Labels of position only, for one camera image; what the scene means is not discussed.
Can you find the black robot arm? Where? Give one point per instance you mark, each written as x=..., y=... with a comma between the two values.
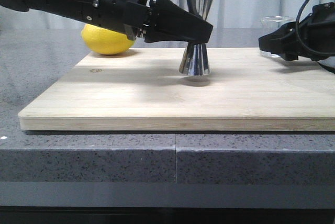
x=80, y=10

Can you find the wooden cutting board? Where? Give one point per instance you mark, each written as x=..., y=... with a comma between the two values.
x=142, y=89

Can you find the yellow lemon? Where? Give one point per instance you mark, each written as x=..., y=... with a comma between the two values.
x=104, y=41

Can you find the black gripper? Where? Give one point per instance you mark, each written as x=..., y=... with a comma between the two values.
x=167, y=21
x=316, y=32

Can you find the small glass beaker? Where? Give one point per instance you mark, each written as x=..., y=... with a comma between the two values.
x=273, y=23

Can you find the silver double jigger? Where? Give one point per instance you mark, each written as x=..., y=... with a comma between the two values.
x=195, y=58

